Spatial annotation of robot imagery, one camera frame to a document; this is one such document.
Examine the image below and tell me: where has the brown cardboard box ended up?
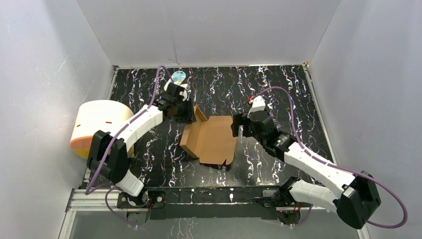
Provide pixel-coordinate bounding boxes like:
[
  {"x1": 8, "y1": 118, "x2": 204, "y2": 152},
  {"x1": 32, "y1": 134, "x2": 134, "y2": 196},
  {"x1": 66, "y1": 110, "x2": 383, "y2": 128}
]
[{"x1": 180, "y1": 106, "x2": 236, "y2": 165}]

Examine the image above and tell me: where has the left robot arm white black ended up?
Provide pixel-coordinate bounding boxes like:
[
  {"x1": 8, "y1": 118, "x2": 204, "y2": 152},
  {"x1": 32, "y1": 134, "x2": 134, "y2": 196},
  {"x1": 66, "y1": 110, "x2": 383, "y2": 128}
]
[{"x1": 87, "y1": 83, "x2": 195, "y2": 207}]

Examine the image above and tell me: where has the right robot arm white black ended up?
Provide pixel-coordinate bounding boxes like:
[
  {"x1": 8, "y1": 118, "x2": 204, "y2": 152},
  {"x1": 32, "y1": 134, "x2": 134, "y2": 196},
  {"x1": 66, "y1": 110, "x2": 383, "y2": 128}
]
[{"x1": 231, "y1": 111, "x2": 381, "y2": 229}]

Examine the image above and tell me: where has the blue white blister package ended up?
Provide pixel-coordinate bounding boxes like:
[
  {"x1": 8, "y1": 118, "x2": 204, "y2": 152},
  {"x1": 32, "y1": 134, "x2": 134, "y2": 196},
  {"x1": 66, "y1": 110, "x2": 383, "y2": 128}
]
[{"x1": 164, "y1": 71, "x2": 188, "y2": 90}]

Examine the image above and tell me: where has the white orange round container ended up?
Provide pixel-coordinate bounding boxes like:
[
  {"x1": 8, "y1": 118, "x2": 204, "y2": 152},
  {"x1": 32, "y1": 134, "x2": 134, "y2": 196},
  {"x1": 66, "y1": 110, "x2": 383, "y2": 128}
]
[{"x1": 70, "y1": 100, "x2": 134, "y2": 159}]

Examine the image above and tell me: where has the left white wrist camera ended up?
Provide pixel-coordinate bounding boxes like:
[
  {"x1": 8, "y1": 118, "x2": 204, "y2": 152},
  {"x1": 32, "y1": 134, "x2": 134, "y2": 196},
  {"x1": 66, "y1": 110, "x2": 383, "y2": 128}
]
[{"x1": 164, "y1": 82, "x2": 188, "y2": 102}]

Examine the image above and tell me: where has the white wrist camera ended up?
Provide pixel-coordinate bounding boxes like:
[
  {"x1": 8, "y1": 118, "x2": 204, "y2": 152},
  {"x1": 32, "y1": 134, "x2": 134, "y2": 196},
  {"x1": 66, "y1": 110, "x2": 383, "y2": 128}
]
[
  {"x1": 164, "y1": 82, "x2": 188, "y2": 102},
  {"x1": 247, "y1": 96, "x2": 266, "y2": 118}
]

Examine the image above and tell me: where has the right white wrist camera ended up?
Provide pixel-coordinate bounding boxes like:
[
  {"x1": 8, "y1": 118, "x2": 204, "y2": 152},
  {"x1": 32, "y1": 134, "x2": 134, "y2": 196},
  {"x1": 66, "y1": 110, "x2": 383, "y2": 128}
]
[{"x1": 247, "y1": 96, "x2": 266, "y2": 118}]

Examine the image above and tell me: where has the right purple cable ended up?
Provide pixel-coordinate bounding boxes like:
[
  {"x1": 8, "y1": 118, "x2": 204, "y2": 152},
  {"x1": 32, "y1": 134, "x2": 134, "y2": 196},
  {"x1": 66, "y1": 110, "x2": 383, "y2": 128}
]
[{"x1": 250, "y1": 86, "x2": 409, "y2": 229}]

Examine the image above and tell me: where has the purple cable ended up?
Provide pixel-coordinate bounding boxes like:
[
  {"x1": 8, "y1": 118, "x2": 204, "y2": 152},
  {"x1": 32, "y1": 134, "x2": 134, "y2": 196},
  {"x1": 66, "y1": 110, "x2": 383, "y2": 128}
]
[
  {"x1": 250, "y1": 86, "x2": 409, "y2": 229},
  {"x1": 85, "y1": 65, "x2": 172, "y2": 228}
]

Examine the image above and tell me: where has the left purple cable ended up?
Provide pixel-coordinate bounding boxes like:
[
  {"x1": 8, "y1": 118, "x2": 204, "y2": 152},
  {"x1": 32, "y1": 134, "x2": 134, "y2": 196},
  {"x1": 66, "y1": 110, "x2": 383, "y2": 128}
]
[{"x1": 85, "y1": 65, "x2": 172, "y2": 228}]

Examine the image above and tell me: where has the aluminium front rail frame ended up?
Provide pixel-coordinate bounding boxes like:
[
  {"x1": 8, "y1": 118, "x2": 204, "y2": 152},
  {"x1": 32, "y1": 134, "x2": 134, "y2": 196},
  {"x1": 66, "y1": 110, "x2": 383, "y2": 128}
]
[{"x1": 59, "y1": 186, "x2": 369, "y2": 239}]

